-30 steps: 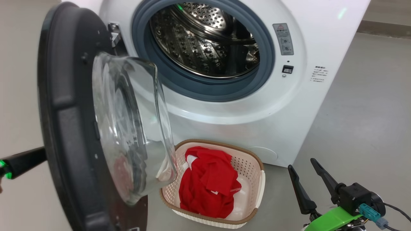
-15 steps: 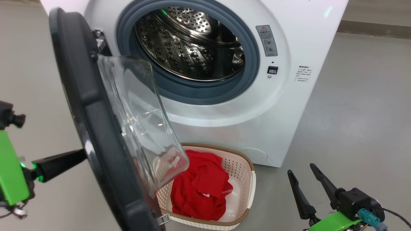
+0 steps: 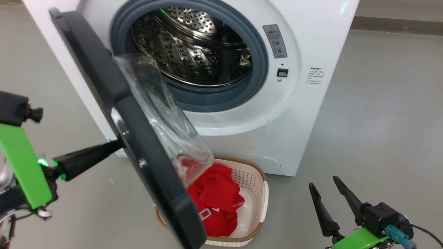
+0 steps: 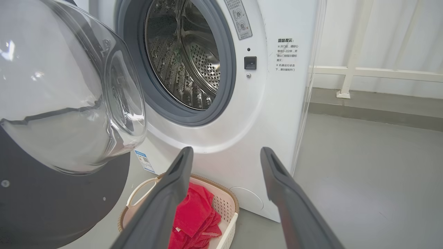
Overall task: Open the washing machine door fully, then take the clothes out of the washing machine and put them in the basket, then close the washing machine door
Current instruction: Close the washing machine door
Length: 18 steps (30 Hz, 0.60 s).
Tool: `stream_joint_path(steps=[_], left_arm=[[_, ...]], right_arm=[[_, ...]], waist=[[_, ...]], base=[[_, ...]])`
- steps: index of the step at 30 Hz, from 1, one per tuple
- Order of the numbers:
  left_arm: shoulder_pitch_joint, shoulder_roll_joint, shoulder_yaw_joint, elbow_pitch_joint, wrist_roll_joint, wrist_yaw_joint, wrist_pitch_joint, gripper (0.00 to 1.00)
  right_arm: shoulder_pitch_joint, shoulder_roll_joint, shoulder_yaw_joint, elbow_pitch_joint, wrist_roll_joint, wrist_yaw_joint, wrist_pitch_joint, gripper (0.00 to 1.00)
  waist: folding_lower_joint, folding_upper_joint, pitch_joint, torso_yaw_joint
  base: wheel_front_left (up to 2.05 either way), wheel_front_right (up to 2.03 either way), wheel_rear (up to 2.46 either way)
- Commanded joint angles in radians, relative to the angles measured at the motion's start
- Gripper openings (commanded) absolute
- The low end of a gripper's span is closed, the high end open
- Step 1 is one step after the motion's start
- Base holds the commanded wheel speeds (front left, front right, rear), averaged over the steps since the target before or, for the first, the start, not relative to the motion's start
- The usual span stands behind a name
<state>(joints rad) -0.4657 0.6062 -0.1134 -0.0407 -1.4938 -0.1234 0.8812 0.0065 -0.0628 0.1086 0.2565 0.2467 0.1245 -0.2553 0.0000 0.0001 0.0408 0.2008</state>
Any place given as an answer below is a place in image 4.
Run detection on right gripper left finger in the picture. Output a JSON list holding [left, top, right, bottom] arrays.
[[111, 147, 194, 249]]

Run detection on dark grey washer door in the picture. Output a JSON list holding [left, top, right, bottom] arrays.
[[0, 0, 148, 249]]

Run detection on blue energy label sticker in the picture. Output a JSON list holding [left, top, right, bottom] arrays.
[[134, 150, 156, 174]]

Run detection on cream perforated laundry basket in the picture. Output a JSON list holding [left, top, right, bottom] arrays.
[[118, 173, 240, 249]]

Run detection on grey warning sticker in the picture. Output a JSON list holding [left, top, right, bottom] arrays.
[[224, 0, 253, 40]]

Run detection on white front-load washing machine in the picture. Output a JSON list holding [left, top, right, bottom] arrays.
[[74, 0, 327, 223]]

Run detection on red and white garment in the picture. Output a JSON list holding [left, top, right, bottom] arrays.
[[168, 183, 223, 249]]

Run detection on white metal railing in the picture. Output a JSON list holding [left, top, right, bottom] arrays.
[[311, 0, 443, 99]]

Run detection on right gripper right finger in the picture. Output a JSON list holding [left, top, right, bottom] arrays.
[[260, 147, 346, 249]]

